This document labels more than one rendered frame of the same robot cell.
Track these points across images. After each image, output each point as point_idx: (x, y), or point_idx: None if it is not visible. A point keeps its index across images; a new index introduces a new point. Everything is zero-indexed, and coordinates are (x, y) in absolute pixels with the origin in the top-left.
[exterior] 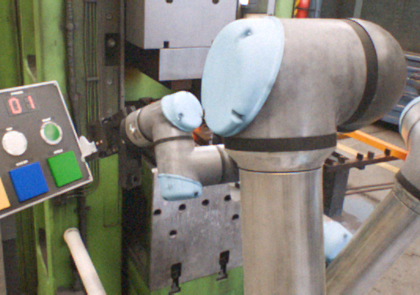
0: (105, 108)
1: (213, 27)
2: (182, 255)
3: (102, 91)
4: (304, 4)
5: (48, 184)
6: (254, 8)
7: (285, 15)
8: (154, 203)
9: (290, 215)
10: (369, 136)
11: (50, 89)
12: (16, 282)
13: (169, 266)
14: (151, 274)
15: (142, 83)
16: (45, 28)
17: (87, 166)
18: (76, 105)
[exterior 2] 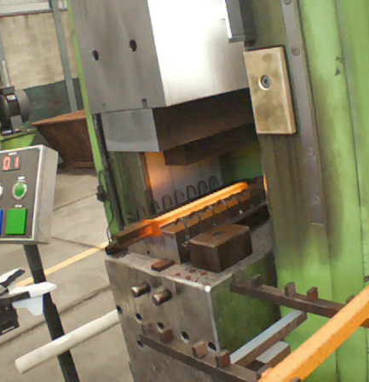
0: (133, 178)
1: (139, 81)
2: (156, 377)
3: (126, 159)
4: None
5: (2, 229)
6: (263, 40)
7: (328, 44)
8: (114, 298)
9: None
10: (331, 333)
11: (34, 152)
12: (44, 309)
13: (148, 381)
14: (135, 377)
15: None
16: (83, 95)
17: (34, 226)
18: (104, 170)
